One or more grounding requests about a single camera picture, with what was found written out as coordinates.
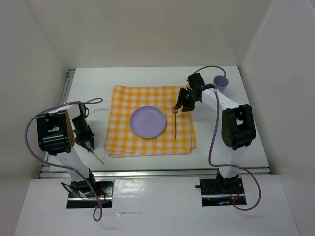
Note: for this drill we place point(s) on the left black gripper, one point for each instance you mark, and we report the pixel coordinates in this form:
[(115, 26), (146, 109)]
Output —
[(88, 137)]

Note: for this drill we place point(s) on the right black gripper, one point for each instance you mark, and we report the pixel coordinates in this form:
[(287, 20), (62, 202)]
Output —
[(181, 101)]

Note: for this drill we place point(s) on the copper spoon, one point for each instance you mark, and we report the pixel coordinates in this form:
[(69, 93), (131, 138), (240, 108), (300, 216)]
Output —
[(92, 152)]

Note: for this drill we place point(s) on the copper fork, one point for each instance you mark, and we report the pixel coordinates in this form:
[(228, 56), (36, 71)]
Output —
[(175, 111)]

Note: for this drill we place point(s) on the lilac plastic cup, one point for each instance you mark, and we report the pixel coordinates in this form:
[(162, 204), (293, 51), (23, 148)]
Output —
[(220, 82)]

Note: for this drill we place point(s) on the yellow white checkered cloth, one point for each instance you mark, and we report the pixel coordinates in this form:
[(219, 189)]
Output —
[(122, 142)]

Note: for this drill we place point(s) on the lilac plastic plate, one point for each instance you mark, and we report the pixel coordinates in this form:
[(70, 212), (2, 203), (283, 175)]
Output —
[(147, 122)]

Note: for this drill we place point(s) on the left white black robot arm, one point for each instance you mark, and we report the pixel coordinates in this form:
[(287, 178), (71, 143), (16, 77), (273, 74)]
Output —
[(79, 172)]

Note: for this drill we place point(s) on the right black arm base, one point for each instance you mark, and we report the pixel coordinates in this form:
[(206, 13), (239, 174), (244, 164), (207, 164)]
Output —
[(216, 192)]

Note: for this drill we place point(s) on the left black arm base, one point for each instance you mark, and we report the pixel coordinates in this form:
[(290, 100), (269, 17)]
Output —
[(83, 197)]

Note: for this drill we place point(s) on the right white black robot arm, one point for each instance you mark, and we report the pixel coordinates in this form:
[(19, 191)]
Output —
[(234, 126)]

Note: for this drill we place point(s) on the aluminium front rail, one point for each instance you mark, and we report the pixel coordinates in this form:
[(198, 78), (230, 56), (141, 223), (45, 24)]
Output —
[(45, 173)]

